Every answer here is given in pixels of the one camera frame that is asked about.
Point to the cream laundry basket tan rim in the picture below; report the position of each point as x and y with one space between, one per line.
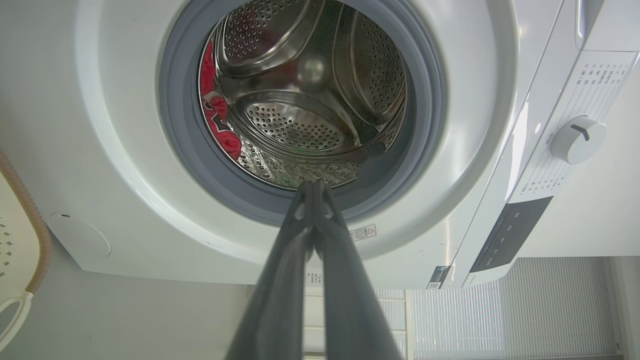
15 240

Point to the white front-load washing machine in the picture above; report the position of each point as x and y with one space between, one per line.
125 150

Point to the red cloth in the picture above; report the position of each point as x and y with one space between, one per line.
221 135

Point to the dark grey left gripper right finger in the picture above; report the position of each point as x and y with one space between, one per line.
350 300

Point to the white program dial knob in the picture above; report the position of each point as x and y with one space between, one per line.
577 142

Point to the round drain filter cover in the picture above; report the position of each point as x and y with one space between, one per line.
80 235

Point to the white window blinds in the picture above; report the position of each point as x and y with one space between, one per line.
525 310

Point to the triangle warning sticker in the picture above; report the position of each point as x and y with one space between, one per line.
363 233

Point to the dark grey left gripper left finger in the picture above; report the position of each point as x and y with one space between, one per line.
280 295

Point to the stainless steel washing machine drum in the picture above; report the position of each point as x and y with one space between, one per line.
295 120

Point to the white detergent drawer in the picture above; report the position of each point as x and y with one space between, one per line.
610 25

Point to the dark energy label sticker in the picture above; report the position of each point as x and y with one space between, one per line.
437 277

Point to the grey rubber door gasket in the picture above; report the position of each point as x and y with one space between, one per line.
180 140

